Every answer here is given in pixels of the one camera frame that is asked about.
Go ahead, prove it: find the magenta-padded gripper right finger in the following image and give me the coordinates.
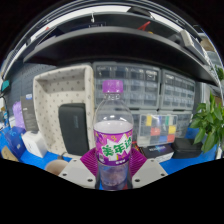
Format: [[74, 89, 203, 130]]
[[126, 147, 169, 190]]

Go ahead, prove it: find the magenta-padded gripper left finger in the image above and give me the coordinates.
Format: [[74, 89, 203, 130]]
[[58, 147, 101, 190]]

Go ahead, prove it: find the clear purple-label drink bottle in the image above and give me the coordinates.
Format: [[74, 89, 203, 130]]
[[93, 79, 135, 191]]

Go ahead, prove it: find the black box with white label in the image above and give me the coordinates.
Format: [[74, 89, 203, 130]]
[[139, 143, 175, 164]]

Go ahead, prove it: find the clear organizer with coloured parts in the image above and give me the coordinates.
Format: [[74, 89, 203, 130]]
[[137, 113, 179, 148]]

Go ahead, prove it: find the black rectangular case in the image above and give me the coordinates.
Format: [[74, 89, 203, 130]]
[[58, 102, 90, 157]]

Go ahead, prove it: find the flat black case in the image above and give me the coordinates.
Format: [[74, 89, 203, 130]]
[[171, 137, 203, 160]]

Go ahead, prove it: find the dark grey upright box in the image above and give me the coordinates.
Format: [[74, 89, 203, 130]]
[[19, 94, 39, 134]]

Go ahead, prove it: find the green potted plant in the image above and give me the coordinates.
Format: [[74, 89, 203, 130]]
[[189, 93, 224, 154]]

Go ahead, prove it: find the grey parts drawer cabinet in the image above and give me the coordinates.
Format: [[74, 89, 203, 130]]
[[92, 60, 197, 139]]

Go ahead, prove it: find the beige perforated tray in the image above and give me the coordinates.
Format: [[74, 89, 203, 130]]
[[32, 64, 96, 158]]

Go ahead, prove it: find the black workbench shelf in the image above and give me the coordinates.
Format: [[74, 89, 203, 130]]
[[23, 26, 219, 86]]

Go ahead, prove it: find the white oscilloscope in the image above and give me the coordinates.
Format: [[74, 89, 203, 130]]
[[179, 29, 208, 58]]

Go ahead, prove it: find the yellow device with red leads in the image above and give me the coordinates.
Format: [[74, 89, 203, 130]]
[[135, 20, 155, 35]]

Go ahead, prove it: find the teal wall box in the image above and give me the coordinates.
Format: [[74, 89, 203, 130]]
[[0, 79, 11, 93]]

